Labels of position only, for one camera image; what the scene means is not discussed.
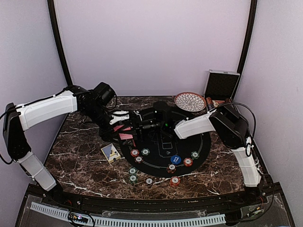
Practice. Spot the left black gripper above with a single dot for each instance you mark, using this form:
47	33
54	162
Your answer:
107	134

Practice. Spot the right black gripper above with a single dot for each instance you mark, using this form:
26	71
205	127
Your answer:
137	128

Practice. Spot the red-backed playing card deck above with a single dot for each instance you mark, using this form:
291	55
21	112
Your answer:
123	136

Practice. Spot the red poker chip stack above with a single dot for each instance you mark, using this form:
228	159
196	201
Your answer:
174	181

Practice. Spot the green poker chip stack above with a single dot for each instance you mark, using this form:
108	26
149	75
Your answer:
133	179

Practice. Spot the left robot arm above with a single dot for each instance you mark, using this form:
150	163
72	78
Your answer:
20	118

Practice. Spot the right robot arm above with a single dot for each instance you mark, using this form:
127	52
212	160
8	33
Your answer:
233	131

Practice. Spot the patterned ceramic plate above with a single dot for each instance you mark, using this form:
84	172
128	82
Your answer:
190	101

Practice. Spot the round black poker mat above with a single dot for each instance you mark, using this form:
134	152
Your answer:
161	150

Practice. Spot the blue small blind button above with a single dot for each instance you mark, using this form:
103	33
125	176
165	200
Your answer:
175	159

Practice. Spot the yellow playing card box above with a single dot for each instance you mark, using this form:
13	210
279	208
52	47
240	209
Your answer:
111	153

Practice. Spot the aluminium poker chip case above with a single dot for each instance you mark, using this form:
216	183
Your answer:
221	85

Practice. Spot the left black frame post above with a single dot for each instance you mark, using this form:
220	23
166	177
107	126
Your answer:
58	42

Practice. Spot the black frame post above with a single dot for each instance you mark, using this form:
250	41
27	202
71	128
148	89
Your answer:
58	42
248	34

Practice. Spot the white slotted cable duct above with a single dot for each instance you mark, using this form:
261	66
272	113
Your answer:
128	219

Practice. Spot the right black frame post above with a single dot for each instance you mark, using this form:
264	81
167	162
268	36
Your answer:
248	34

